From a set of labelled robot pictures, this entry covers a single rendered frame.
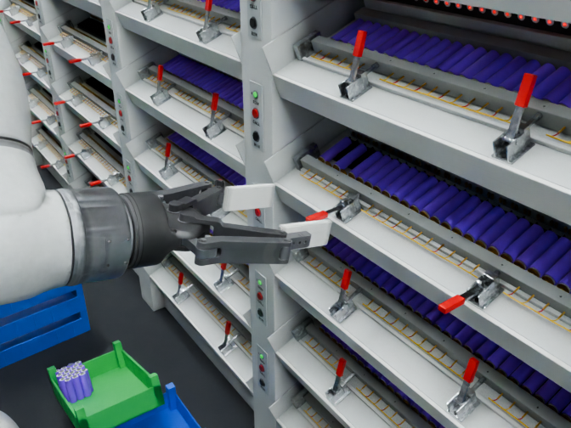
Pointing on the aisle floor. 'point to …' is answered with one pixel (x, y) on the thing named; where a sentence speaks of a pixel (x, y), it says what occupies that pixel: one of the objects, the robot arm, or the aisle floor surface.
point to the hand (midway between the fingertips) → (285, 214)
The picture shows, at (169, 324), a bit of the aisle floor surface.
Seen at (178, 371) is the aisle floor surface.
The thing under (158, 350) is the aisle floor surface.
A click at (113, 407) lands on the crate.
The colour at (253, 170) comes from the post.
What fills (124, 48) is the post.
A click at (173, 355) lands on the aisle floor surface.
